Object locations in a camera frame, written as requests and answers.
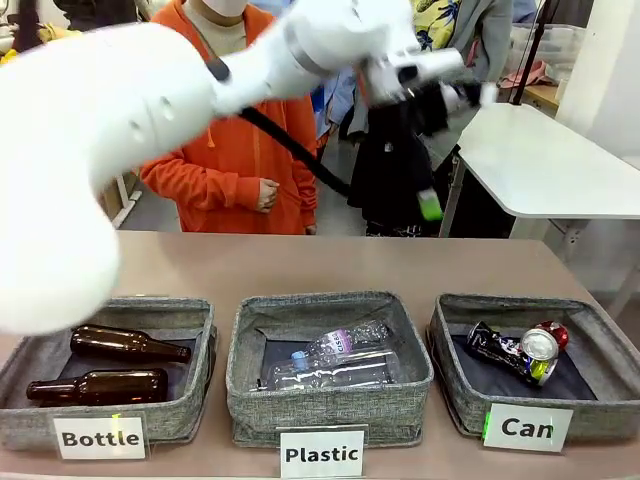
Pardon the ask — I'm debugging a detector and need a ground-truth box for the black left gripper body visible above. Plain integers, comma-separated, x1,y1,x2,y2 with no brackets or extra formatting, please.
399,82,484,194

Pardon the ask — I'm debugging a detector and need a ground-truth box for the crushed black can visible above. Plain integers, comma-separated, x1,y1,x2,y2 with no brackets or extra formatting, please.
466,320,560,387

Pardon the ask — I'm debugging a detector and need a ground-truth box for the plastic bottle with pink label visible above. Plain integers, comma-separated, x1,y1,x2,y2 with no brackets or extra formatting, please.
290,320,392,370

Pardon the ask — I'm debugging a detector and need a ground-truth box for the crushed red can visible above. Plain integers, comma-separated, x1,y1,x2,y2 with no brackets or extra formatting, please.
519,321,572,362

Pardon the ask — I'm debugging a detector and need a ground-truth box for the brown glass bottle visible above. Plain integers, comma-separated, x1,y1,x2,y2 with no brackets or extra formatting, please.
69,324,193,365
25,368,170,408

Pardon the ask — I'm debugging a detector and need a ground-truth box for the grey fabric basket Plastic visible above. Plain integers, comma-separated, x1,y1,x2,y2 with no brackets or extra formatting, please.
225,290,435,450

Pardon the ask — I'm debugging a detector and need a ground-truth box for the white Can label sign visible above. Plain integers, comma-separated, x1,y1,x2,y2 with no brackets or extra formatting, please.
481,402,575,454

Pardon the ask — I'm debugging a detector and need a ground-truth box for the grey fabric basket Can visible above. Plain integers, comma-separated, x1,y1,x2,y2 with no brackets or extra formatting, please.
426,291,640,444

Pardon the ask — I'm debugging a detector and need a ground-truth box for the grey fabric basket Bottle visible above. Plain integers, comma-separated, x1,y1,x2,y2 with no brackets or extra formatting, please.
0,297,219,451

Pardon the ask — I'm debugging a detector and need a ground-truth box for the person's right hand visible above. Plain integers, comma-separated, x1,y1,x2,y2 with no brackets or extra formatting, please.
256,178,281,215

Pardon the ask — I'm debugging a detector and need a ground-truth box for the black hanging garment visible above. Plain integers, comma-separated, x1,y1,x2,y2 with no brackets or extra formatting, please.
346,97,444,237

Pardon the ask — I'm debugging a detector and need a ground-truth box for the light blue hanging shirt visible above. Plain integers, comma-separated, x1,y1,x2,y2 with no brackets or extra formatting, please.
313,69,372,144

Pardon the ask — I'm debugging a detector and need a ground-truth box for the grey hanging hoodie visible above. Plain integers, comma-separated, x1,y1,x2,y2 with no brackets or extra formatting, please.
422,0,515,174

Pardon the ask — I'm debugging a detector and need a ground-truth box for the yellow floral hanging shirt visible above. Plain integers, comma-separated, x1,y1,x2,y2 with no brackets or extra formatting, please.
411,0,464,51

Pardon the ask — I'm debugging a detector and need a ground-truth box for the pink cloth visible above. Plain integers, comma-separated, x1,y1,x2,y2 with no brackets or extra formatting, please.
497,59,561,91

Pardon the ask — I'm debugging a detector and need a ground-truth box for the black stand pole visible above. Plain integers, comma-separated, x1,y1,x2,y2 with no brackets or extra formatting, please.
509,0,554,107

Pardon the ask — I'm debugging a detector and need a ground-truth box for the white rounded side table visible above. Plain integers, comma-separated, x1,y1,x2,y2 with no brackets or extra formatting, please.
439,103,640,311

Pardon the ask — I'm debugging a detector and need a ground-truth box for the clear plastic storage bin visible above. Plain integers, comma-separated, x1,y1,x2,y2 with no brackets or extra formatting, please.
508,22,587,64

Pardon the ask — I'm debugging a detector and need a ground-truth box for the clear crushed plastic bottle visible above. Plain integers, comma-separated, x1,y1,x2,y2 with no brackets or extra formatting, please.
267,349,401,391

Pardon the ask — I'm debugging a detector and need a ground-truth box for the person in orange hoodie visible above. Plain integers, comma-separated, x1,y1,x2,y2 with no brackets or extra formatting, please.
138,0,321,236

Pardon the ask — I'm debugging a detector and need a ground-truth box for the white face mask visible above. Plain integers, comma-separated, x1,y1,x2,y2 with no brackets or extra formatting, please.
201,0,250,15

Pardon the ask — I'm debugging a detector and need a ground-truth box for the white Plastic label sign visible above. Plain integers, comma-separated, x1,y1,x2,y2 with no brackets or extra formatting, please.
278,427,367,480

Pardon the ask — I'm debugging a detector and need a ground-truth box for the person in dark jacket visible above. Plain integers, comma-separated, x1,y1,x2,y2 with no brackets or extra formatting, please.
53,0,151,31

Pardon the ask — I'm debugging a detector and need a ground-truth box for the white Bottle label sign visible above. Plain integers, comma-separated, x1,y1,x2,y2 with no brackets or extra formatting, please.
51,413,150,462

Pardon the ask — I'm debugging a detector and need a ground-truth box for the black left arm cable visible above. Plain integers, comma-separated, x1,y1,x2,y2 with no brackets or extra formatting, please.
238,105,352,200

